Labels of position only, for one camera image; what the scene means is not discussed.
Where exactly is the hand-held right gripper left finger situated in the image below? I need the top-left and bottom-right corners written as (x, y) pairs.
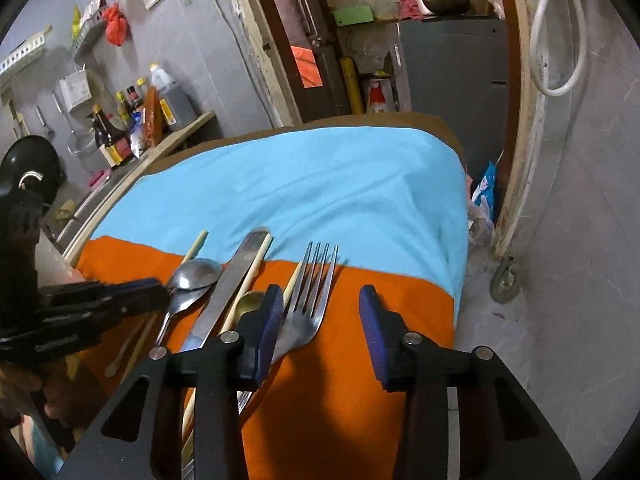
top-left (57, 284), bottom-right (285, 480)

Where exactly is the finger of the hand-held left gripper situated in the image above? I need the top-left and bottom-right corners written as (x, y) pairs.
top-left (45, 294), bottom-right (170, 331)
top-left (42, 278), bottom-right (169, 306)

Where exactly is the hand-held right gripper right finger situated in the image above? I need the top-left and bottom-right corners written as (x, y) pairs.
top-left (358, 284), bottom-right (582, 480)

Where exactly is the golden spoon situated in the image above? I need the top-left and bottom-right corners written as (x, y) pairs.
top-left (232, 290), bottom-right (267, 322)

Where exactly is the steel fork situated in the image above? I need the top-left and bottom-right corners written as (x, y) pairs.
top-left (235, 241), bottom-right (340, 416)

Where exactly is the steel spoon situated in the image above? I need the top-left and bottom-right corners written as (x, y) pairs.
top-left (169, 258), bottom-right (224, 292)
top-left (152, 287), bottom-right (213, 348)

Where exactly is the cream chopstick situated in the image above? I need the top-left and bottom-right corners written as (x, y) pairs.
top-left (180, 232), bottom-right (274, 466)
top-left (281, 261), bottom-right (305, 307)
top-left (104, 230), bottom-right (209, 379)

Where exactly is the person's left hand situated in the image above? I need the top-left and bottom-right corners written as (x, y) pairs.
top-left (0, 365), bottom-right (76, 418)

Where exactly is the orange cloth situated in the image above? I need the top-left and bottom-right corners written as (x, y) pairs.
top-left (75, 235), bottom-right (461, 480)

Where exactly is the metal strainer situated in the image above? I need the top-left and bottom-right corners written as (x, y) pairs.
top-left (66, 130), bottom-right (99, 172)

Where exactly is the dark soy sauce bottle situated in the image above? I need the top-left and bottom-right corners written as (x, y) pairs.
top-left (91, 104), bottom-right (130, 169)

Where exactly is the hanging metal ladle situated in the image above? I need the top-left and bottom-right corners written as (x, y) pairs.
top-left (51, 90), bottom-right (82, 137)

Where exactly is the light blue cloth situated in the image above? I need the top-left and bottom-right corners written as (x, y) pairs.
top-left (92, 122), bottom-right (471, 306)

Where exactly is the crumpled clear plastic bag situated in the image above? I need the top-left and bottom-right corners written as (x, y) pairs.
top-left (466, 199), bottom-right (497, 247)

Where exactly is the hanging white box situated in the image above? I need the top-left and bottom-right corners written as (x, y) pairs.
top-left (59, 70), bottom-right (94, 111)

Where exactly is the wooden counter board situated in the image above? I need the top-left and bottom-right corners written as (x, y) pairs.
top-left (50, 111), bottom-right (217, 261)

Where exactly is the orange seasoning packet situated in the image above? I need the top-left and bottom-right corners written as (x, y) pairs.
top-left (142, 86), bottom-right (164, 144)

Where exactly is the blue snack packet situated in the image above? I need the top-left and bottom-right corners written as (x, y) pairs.
top-left (471, 160), bottom-right (499, 222)

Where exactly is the large cooking oil jug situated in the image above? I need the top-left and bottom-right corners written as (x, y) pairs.
top-left (149, 62), bottom-right (199, 127)

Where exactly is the red plastic bag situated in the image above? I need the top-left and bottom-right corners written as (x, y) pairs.
top-left (102, 3), bottom-right (132, 47)

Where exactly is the dark brown door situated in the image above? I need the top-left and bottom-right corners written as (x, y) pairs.
top-left (259, 0), bottom-right (351, 127)

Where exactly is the red and white bottle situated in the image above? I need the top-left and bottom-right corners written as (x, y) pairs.
top-left (367, 77), bottom-right (397, 114)

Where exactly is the yellow roll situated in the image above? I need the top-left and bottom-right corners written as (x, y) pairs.
top-left (339, 56), bottom-right (364, 116)

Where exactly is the green card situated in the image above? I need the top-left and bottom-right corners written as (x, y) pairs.
top-left (333, 5), bottom-right (375, 29)

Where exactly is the dark metal bowl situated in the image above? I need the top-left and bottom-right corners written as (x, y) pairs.
top-left (420, 0), bottom-right (472, 16)

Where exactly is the white perforated rail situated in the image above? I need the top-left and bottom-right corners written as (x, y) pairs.
top-left (0, 25), bottom-right (54, 79)

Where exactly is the wire wall rack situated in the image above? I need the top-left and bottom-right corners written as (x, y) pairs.
top-left (70, 7), bottom-right (109, 64)

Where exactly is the wooden door frame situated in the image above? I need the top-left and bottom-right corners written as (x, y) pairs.
top-left (490, 0), bottom-right (546, 261)

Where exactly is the cream door frame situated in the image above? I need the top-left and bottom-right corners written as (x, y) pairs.
top-left (234, 0), bottom-right (302, 129)

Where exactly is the black cord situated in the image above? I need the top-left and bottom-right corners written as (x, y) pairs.
top-left (200, 0), bottom-right (273, 127)

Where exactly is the white hose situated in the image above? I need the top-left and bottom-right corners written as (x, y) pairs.
top-left (529, 0), bottom-right (589, 98)

